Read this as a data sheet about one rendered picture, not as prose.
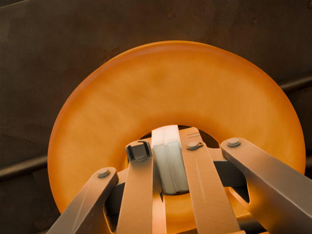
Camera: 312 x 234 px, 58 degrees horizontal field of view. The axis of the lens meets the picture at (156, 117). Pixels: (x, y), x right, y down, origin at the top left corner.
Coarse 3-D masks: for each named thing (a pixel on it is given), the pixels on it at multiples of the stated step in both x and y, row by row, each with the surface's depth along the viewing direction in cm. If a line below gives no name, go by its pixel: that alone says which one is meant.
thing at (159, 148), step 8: (160, 128) 16; (152, 136) 16; (160, 136) 15; (152, 144) 15; (160, 144) 14; (152, 152) 14; (160, 152) 14; (160, 160) 14; (168, 160) 14; (160, 168) 14; (168, 168) 14; (160, 176) 15; (168, 176) 15; (168, 184) 15; (168, 192) 15
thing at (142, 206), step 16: (128, 144) 14; (144, 144) 14; (144, 160) 13; (128, 176) 12; (144, 176) 12; (128, 192) 11; (144, 192) 11; (128, 208) 10; (144, 208) 10; (160, 208) 12; (128, 224) 9; (144, 224) 9; (160, 224) 11
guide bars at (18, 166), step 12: (288, 84) 22; (300, 84) 22; (0, 168) 25; (12, 168) 25; (24, 168) 24; (36, 168) 24; (0, 180) 25; (36, 180) 25; (48, 180) 25; (48, 192) 25; (48, 204) 26
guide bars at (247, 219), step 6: (240, 216) 17; (246, 216) 16; (252, 216) 16; (240, 222) 16; (246, 222) 16; (252, 222) 16; (258, 222) 16; (192, 228) 17; (240, 228) 16; (246, 228) 16; (252, 228) 16; (258, 228) 16; (264, 228) 16
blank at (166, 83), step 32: (128, 64) 15; (160, 64) 15; (192, 64) 15; (224, 64) 15; (96, 96) 15; (128, 96) 15; (160, 96) 15; (192, 96) 15; (224, 96) 15; (256, 96) 15; (64, 128) 16; (96, 128) 16; (128, 128) 16; (224, 128) 16; (256, 128) 16; (288, 128) 16; (64, 160) 16; (96, 160) 16; (288, 160) 16; (64, 192) 17; (192, 224) 18
